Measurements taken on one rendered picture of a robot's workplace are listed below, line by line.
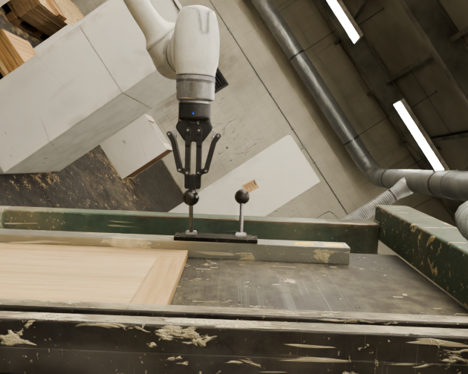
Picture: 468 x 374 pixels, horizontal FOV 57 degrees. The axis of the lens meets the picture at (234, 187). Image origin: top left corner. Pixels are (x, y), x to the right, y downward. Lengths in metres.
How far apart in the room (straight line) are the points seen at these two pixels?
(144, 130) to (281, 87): 3.94
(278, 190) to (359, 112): 4.95
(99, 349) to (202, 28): 0.69
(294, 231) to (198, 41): 0.61
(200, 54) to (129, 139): 4.94
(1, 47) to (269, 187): 2.86
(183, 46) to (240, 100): 7.98
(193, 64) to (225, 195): 3.55
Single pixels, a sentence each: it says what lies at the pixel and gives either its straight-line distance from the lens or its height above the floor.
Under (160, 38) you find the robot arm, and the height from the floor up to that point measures 1.57.
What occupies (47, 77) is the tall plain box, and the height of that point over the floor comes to 0.70.
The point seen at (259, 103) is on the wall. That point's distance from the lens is 8.95.
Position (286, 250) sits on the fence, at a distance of 1.04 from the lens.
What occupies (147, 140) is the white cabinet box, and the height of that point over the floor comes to 0.57.
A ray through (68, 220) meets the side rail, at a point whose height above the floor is 1.05.
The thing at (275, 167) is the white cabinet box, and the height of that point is 1.75.
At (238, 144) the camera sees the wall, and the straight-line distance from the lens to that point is 8.88.
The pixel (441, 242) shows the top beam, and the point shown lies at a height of 1.83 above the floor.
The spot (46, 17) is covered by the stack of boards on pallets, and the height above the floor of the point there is 0.35.
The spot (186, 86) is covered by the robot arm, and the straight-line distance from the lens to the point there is 0.99.
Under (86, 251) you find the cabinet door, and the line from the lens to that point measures 1.05.
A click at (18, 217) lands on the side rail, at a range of 1.41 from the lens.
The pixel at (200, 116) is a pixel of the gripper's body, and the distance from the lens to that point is 0.99.
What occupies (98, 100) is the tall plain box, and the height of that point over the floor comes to 0.92.
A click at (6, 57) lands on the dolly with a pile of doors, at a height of 0.19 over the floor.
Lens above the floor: 1.60
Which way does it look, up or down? 4 degrees down
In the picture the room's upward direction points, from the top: 57 degrees clockwise
